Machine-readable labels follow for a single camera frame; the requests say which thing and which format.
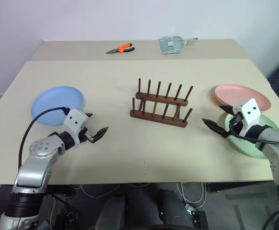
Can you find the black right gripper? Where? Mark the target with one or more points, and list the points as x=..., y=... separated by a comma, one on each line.
x=235, y=122

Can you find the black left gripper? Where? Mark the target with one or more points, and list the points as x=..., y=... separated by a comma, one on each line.
x=84, y=135

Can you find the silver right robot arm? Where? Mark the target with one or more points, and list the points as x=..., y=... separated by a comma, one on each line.
x=278, y=148

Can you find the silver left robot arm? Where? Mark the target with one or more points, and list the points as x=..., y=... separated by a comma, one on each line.
x=34, y=167

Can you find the wooden dish rack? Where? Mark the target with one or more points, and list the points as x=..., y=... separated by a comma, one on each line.
x=158, y=118

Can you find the pink plate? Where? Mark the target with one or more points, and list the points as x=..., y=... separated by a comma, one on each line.
x=239, y=93

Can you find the pale green plate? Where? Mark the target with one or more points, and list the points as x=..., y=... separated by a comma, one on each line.
x=243, y=149

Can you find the blue plate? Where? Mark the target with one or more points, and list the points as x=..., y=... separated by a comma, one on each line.
x=55, y=100

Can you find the pale green dustpan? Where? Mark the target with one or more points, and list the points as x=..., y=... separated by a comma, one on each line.
x=171, y=45

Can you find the dark rounded shape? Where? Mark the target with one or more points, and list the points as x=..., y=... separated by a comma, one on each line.
x=172, y=206
x=113, y=210

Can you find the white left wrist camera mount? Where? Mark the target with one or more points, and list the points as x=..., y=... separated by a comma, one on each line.
x=73, y=121

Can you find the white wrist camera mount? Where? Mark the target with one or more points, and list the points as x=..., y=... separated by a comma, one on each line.
x=249, y=112
x=73, y=121

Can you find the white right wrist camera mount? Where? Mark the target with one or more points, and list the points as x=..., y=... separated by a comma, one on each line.
x=249, y=112

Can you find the black metal bracket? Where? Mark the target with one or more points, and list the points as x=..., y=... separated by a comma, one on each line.
x=199, y=219

